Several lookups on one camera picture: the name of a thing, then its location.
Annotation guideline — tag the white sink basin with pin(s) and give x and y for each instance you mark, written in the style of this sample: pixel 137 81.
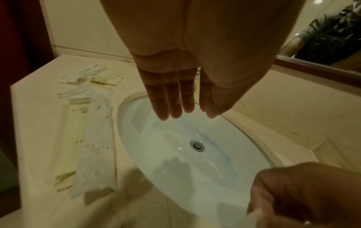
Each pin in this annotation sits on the white sink basin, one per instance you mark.
pixel 174 160

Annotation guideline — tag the person's right hand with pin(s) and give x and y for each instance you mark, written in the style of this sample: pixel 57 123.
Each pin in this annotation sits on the person's right hand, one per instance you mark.
pixel 310 196

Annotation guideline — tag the chrome faucet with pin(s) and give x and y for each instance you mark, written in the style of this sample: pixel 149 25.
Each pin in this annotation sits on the chrome faucet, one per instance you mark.
pixel 198 73

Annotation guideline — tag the wooden framed mirror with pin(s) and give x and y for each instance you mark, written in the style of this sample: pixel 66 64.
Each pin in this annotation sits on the wooden framed mirror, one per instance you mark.
pixel 318 70

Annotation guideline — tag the metal sink drain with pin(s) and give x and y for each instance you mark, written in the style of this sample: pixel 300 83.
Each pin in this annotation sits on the metal sink drain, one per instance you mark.
pixel 197 145

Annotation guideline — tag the dark wooden door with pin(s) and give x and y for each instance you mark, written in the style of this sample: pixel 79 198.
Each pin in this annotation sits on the dark wooden door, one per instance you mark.
pixel 19 44

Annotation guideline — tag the person's left hand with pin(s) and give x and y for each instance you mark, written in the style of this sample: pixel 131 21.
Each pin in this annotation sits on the person's left hand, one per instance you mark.
pixel 211 33

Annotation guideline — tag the long cream toothbrush packet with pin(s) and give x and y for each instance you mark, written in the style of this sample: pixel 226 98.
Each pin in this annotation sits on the long cream toothbrush packet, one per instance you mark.
pixel 72 142

